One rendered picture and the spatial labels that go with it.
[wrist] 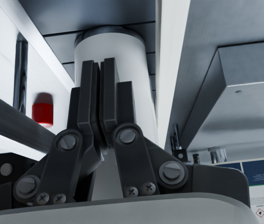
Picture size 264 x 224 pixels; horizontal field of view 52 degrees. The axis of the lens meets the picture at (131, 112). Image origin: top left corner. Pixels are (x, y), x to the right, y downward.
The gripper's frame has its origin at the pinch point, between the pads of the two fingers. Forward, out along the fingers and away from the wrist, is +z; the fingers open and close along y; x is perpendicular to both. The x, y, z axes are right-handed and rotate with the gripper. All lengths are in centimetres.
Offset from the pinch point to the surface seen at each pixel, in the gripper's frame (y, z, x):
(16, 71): -9.7, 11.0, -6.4
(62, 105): -11.2, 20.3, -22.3
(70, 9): -1.7, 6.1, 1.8
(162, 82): 3.3, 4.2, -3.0
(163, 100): 3.5, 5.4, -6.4
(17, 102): -9.4, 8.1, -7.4
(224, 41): 11.5, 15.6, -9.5
